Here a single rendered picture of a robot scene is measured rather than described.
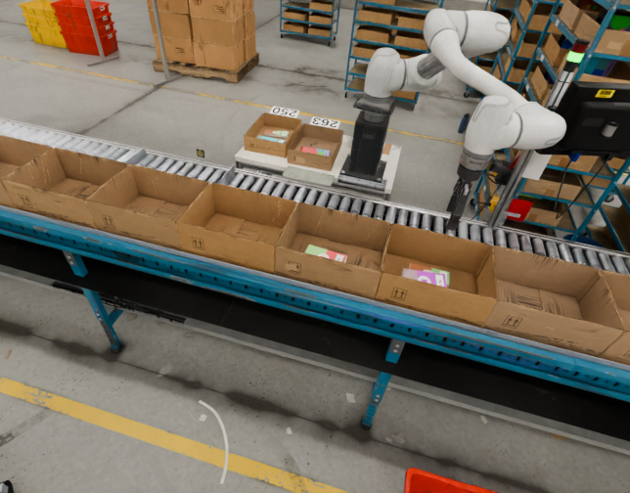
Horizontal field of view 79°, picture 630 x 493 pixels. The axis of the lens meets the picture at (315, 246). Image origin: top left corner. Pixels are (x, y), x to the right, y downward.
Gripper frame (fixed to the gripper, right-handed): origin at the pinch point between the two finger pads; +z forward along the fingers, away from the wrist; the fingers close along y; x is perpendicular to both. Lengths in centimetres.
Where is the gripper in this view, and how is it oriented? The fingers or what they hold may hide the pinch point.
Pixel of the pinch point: (452, 215)
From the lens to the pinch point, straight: 143.9
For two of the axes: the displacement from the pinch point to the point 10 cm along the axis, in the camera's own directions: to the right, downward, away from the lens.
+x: 9.6, 2.3, -1.5
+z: -0.7, 7.4, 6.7
